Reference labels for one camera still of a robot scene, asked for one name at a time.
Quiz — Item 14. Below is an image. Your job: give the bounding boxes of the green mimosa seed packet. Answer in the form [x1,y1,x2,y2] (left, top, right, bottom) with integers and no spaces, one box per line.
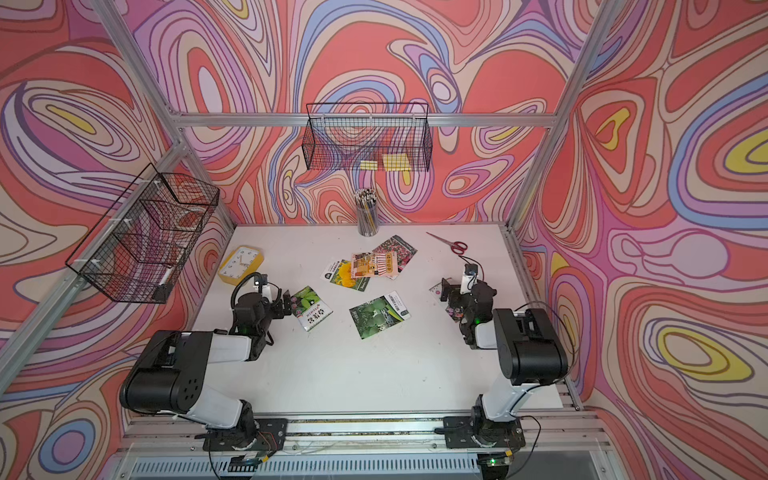
[289,286,333,332]

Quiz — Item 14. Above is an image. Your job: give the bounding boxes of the yellow sunflower seed packet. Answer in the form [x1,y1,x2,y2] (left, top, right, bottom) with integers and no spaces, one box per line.
[323,260,370,292]

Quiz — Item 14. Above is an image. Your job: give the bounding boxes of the pink flower field seed packet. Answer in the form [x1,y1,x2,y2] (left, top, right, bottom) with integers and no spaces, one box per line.
[373,235,418,279]

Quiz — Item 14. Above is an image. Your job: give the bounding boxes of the orange shop seed packet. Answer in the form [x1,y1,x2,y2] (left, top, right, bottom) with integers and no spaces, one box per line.
[351,251,399,279]

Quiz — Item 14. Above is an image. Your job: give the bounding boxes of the dark green melon seed packet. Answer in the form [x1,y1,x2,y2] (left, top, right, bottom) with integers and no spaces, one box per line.
[349,291,411,340]

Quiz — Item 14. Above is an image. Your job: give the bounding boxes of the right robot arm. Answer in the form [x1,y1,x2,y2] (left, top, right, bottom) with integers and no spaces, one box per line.
[432,279,570,452]

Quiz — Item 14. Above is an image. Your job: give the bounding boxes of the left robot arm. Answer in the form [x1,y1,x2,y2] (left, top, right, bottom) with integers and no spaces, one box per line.
[119,289,291,455]

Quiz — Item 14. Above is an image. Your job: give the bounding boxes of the small pink flower seed packet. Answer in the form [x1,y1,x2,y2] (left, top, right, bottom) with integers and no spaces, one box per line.
[430,279,463,322]

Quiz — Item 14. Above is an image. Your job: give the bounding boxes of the yellow square clock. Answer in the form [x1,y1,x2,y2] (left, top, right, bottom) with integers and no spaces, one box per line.
[217,245,264,286]

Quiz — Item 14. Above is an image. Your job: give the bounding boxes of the pencil cup with pencils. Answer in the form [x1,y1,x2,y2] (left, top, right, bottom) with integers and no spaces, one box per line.
[354,189,378,237]

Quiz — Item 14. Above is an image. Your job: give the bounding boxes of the yellow sticky notes large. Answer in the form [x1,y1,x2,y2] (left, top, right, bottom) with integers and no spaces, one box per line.
[382,153,412,172]

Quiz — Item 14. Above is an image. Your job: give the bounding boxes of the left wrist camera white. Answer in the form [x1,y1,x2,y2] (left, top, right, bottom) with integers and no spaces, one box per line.
[253,274,280,302]

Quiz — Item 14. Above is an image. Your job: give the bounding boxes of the red handled scissors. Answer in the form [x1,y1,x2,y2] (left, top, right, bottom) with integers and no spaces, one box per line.
[428,232,468,256]

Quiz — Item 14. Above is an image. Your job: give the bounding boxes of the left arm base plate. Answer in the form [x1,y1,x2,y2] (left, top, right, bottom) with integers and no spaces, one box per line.
[198,418,288,453]

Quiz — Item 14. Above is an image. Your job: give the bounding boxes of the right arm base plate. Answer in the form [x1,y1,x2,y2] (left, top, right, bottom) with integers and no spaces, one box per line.
[435,416,526,452]

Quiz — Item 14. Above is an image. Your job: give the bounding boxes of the left black wire basket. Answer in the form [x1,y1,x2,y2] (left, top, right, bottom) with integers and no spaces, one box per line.
[65,165,220,304]

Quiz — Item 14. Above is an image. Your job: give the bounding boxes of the black wire basket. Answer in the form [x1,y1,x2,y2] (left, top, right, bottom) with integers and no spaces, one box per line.
[65,165,220,304]
[302,101,433,172]

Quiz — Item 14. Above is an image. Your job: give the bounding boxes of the aluminium front rail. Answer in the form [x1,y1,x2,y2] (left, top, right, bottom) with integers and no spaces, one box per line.
[119,409,613,455]

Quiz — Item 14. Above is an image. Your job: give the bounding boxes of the back black wire basket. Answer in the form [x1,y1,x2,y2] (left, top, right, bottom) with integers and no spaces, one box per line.
[302,101,433,172]

